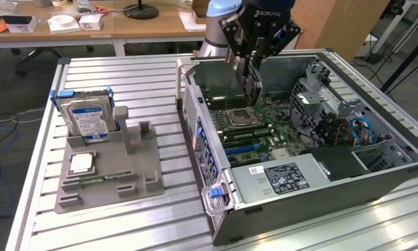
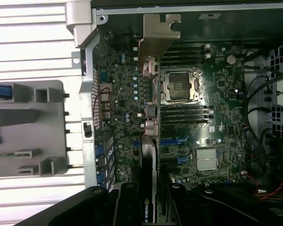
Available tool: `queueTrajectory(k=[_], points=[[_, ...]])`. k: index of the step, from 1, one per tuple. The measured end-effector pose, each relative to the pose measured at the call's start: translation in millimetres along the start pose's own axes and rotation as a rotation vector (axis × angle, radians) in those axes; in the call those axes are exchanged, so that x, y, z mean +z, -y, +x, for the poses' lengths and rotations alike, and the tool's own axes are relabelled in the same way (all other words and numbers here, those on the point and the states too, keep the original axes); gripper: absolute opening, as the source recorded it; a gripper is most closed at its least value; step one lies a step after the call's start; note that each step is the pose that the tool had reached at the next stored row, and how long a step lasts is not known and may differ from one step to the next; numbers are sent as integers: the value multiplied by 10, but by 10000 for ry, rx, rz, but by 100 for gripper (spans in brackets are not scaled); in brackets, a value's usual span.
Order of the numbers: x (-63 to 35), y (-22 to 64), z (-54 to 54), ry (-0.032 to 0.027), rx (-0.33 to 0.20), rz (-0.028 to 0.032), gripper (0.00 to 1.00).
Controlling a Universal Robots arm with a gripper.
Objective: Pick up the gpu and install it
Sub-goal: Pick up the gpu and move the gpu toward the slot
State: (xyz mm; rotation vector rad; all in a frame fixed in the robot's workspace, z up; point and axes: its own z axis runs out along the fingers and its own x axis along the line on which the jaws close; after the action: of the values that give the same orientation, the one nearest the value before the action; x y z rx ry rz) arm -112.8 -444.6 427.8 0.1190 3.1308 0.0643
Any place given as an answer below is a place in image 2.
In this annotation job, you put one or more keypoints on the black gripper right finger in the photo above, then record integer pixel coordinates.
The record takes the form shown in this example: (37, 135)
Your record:
(177, 207)

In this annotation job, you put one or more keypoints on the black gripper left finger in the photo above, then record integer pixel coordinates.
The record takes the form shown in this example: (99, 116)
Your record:
(129, 207)

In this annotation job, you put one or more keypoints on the silver chipset heatsink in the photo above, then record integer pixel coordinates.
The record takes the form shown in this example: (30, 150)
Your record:
(206, 159)

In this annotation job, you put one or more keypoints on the long blue expansion slot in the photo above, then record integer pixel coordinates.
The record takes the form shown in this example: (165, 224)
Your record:
(169, 140)

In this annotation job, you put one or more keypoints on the green motherboard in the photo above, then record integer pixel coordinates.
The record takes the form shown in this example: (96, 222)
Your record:
(221, 113)

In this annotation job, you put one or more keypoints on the open black PC case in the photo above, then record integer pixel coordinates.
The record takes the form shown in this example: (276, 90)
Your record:
(87, 106)

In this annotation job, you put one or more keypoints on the grey parts rack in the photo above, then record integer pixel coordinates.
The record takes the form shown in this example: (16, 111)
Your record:
(49, 131)

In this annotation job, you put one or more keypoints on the CPU socket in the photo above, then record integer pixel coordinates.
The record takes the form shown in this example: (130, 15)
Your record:
(180, 86)

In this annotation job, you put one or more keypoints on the green RAM stick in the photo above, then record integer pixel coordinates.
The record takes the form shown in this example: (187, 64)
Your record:
(2, 154)

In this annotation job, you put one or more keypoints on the hard disk with blue caddy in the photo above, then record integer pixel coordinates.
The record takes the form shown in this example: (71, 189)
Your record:
(0, 91)

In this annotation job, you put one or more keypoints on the silver perforated drive cage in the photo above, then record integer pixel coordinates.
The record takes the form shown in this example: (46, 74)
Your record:
(280, 66)

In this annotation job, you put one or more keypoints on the grey expansion card retainer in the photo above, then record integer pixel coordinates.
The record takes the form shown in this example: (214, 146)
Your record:
(81, 23)

